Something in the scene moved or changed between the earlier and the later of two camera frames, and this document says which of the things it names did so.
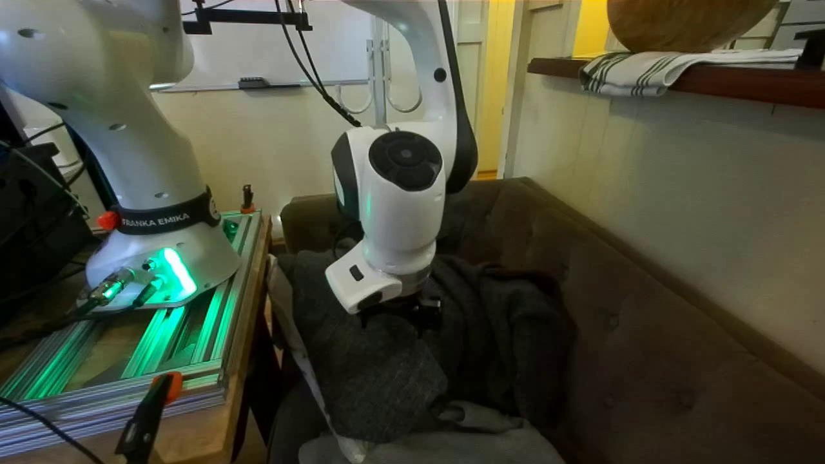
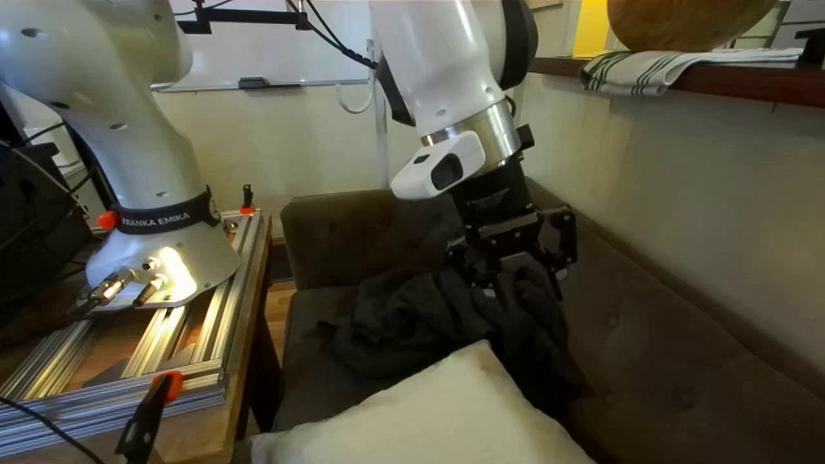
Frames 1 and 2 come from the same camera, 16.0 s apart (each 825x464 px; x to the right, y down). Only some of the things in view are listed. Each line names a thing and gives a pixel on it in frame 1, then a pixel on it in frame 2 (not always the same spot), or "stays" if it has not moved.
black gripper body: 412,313 to 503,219
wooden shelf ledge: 795,85 stays
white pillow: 302,422 to 471,409
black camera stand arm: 209,16 stays
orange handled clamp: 140,432 stays
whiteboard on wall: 245,45 stays
